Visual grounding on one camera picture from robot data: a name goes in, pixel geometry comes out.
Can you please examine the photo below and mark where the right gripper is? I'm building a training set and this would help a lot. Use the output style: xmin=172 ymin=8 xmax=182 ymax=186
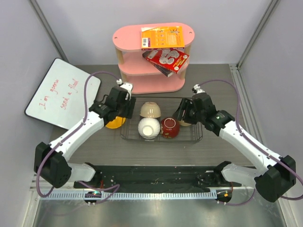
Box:
xmin=173 ymin=98 xmax=205 ymax=125

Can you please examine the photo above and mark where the beige speckled bowl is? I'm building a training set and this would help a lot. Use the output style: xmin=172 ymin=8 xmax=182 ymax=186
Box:
xmin=140 ymin=102 xmax=161 ymax=118

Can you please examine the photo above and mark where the red patterned bowl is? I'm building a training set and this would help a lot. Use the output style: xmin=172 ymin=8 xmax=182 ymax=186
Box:
xmin=160 ymin=117 xmax=180 ymax=139

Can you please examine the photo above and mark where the yellow bowl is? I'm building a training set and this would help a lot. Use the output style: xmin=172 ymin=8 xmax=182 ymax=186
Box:
xmin=106 ymin=116 xmax=126 ymax=129

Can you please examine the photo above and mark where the black wire dish rack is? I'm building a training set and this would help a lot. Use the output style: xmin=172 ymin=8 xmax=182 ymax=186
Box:
xmin=121 ymin=96 xmax=203 ymax=143

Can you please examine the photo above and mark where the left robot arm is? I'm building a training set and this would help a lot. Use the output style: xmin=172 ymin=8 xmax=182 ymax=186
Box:
xmin=34 ymin=82 xmax=136 ymax=189

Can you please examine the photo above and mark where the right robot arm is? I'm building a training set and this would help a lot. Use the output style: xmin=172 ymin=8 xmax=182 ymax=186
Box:
xmin=173 ymin=92 xmax=296 ymax=202

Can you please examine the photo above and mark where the tan bowl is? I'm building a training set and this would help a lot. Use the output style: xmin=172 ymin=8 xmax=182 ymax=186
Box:
xmin=173 ymin=113 xmax=191 ymax=127

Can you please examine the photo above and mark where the pink three-tier shelf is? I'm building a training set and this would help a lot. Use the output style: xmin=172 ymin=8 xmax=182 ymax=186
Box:
xmin=112 ymin=22 xmax=195 ymax=94

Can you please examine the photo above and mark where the white ribbed bowl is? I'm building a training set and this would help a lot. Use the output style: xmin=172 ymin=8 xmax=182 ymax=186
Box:
xmin=138 ymin=118 xmax=160 ymax=140

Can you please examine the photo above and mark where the red book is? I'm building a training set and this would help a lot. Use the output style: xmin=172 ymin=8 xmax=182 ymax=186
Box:
xmin=142 ymin=49 xmax=189 ymax=77

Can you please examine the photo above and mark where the orange book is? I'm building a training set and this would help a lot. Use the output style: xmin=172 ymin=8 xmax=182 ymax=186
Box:
xmin=141 ymin=26 xmax=185 ymax=50

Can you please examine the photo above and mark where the white dry-erase board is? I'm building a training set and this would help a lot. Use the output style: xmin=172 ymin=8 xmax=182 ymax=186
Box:
xmin=25 ymin=58 xmax=89 ymax=130

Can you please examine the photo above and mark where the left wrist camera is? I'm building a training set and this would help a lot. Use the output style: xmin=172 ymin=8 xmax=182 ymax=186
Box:
xmin=116 ymin=79 xmax=133 ymax=100

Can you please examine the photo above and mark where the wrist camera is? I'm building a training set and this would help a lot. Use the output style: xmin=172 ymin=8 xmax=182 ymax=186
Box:
xmin=116 ymin=79 xmax=133 ymax=100
xmin=192 ymin=84 xmax=205 ymax=94

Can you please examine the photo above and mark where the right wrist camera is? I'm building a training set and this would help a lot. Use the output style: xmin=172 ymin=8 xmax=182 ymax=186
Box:
xmin=192 ymin=84 xmax=205 ymax=94

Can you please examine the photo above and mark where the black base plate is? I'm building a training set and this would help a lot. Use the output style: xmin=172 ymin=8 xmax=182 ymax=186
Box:
xmin=73 ymin=163 xmax=242 ymax=192

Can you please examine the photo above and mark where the white slotted cable duct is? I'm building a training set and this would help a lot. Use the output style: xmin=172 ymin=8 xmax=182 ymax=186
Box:
xmin=42 ymin=190 xmax=217 ymax=200

